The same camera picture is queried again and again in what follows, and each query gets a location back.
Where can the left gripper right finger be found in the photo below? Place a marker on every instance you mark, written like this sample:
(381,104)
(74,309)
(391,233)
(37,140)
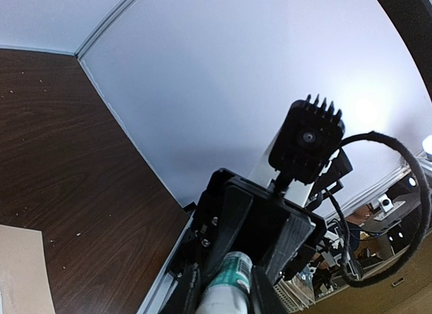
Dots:
(263,298)

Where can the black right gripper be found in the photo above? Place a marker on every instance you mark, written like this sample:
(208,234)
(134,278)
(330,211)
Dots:
(236,214)

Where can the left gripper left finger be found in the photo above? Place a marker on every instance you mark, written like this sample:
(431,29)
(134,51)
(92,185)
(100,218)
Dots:
(184,298)

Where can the brown kraft envelope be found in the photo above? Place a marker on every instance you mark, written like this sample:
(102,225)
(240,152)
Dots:
(24,281)

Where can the front aluminium slotted rail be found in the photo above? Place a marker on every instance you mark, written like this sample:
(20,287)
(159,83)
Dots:
(165,282)

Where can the right aluminium frame post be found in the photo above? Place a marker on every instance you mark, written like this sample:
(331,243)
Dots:
(113,15)

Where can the small green glue stick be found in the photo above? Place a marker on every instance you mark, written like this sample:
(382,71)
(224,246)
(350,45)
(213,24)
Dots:
(229,291)

